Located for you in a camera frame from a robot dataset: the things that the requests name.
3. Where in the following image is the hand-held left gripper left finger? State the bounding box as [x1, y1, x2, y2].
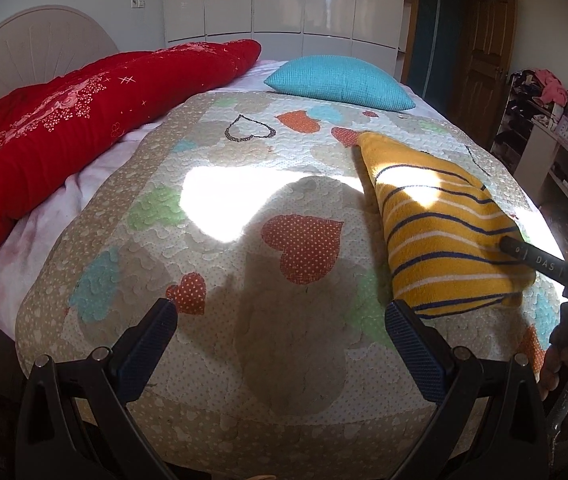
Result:
[15, 298, 181, 480]

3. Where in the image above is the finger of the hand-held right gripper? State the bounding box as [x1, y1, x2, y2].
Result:
[500, 236, 568, 291]

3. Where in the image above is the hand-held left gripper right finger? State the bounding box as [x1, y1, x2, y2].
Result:
[385, 298, 552, 480]

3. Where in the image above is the yellow striped sweater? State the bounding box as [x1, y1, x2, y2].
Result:
[353, 131, 537, 317]

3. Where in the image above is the cluttered shelf unit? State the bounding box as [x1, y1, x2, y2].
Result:
[488, 70, 568, 226]

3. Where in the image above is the heart patterned quilt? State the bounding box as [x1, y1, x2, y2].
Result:
[15, 89, 567, 473]

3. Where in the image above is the pink cloth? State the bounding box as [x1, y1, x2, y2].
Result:
[536, 69, 568, 107]

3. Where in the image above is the brown wooden door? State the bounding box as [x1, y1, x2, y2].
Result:
[464, 0, 519, 146]

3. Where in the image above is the red printed blanket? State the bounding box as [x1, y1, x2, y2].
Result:
[0, 39, 263, 303]

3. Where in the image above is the dark teal sliding door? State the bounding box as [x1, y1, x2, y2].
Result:
[406, 0, 469, 106]

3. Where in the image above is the blue pillow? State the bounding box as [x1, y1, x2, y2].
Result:
[264, 55, 416, 112]

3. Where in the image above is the white round headboard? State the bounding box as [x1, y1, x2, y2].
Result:
[0, 5, 121, 111]

